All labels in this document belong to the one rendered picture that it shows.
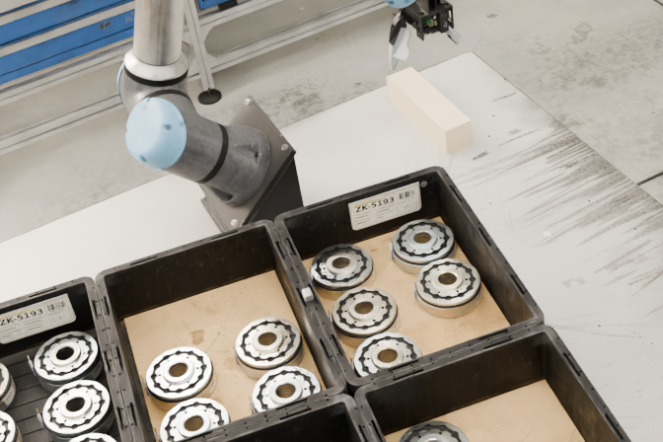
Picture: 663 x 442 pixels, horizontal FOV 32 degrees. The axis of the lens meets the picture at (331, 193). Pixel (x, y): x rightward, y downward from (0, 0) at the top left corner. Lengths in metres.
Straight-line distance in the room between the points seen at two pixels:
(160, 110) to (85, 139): 1.84
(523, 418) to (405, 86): 0.96
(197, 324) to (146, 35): 0.52
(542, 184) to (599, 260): 0.23
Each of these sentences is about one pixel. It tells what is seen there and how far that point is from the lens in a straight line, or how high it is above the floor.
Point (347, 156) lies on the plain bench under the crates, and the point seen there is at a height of 0.70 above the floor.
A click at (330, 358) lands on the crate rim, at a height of 0.92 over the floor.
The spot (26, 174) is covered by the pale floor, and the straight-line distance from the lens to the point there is 3.75.
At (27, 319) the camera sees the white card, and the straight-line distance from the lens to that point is 1.88.
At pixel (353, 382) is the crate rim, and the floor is 0.93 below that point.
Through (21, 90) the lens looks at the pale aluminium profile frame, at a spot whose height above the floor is 0.29.
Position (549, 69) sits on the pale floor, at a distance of 3.77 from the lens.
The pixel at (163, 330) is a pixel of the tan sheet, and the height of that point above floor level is 0.83.
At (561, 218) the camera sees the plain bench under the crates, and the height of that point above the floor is 0.70.
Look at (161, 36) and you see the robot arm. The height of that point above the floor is 1.11.
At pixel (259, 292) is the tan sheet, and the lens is 1.89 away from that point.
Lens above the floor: 2.13
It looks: 40 degrees down
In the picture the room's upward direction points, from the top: 10 degrees counter-clockwise
